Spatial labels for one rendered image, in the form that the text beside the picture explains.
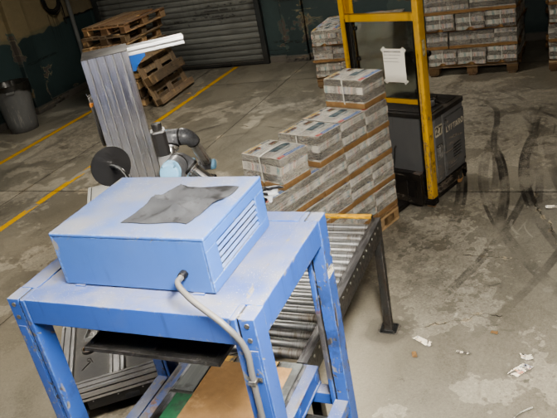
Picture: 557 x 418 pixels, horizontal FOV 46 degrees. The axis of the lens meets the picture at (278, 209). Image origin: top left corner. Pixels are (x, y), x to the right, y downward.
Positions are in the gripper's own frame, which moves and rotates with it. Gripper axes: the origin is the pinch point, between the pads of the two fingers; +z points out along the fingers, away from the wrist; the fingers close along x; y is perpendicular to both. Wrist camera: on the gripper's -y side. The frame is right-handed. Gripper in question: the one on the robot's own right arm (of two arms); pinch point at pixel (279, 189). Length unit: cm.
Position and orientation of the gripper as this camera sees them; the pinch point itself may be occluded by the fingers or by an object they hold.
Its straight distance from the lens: 347.8
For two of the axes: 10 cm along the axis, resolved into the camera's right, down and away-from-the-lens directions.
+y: 1.4, 9.4, 3.2
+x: -2.2, 3.5, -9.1
